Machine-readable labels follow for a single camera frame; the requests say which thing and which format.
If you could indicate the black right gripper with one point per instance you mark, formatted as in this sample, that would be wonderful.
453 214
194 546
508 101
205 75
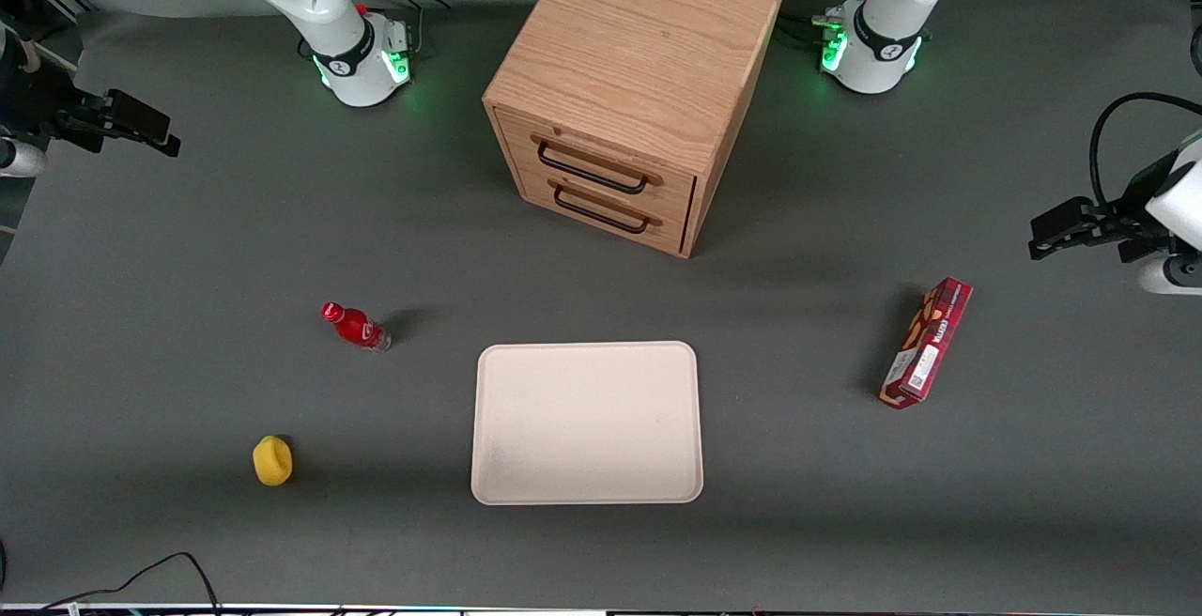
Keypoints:
36 105

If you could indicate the beige rectangular tray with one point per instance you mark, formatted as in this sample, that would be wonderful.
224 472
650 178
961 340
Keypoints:
587 423

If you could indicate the yellow lemon toy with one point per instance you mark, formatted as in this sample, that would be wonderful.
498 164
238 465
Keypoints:
272 461

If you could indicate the small red plastic bottle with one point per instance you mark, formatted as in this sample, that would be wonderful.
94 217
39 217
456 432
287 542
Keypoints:
359 328

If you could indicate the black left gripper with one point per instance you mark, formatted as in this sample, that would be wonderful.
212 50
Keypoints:
1130 207

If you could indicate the red snack box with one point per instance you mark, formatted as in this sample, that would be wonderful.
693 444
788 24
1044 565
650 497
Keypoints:
925 344

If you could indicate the wooden oak drawer cabinet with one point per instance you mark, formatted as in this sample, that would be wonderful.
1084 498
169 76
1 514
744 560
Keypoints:
639 43

